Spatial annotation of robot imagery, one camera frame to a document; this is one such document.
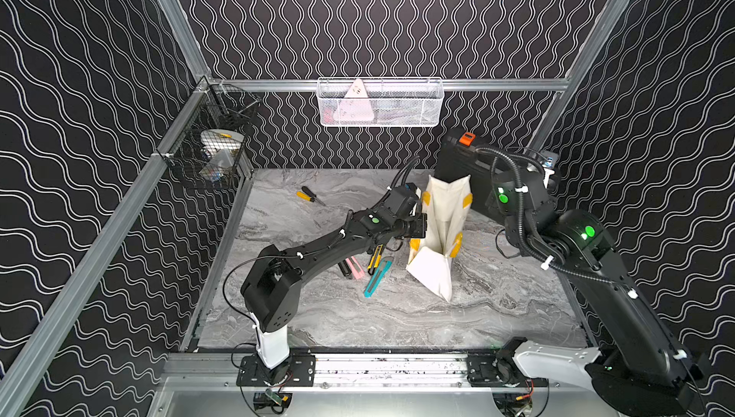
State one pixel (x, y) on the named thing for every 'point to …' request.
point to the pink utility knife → (355, 268)
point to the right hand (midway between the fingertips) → (514, 187)
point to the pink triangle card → (355, 105)
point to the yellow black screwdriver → (308, 195)
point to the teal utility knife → (378, 276)
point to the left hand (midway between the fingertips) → (430, 220)
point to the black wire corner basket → (205, 146)
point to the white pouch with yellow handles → (446, 207)
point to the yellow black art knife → (375, 259)
